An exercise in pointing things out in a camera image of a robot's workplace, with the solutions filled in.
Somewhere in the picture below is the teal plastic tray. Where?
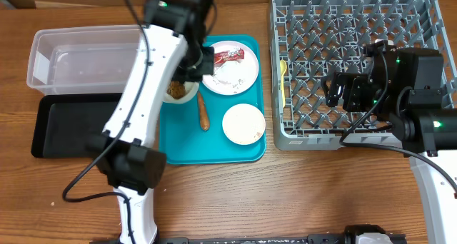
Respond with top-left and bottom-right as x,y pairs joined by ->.
158,34 -> 267,166

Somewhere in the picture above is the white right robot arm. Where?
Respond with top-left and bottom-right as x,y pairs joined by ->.
321,41 -> 456,243

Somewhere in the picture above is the large white plate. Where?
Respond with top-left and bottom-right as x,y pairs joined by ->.
202,41 -> 260,96

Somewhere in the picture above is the brown food lump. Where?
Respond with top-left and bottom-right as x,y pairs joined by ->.
167,81 -> 186,99

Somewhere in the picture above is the white bowl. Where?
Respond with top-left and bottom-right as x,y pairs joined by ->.
164,81 -> 199,104

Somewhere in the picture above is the grey dishwasher rack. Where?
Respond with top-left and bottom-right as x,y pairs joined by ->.
268,0 -> 456,151

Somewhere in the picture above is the black waste tray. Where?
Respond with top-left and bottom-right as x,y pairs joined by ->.
31,93 -> 121,158

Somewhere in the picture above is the red snack wrapper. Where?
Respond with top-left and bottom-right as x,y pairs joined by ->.
214,47 -> 244,65

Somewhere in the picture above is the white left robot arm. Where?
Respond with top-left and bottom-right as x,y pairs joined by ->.
88,0 -> 215,243

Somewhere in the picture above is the clear plastic bin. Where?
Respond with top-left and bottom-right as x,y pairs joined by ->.
26,25 -> 140,95

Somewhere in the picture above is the yellow plastic spoon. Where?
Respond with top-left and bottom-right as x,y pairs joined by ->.
280,60 -> 288,108

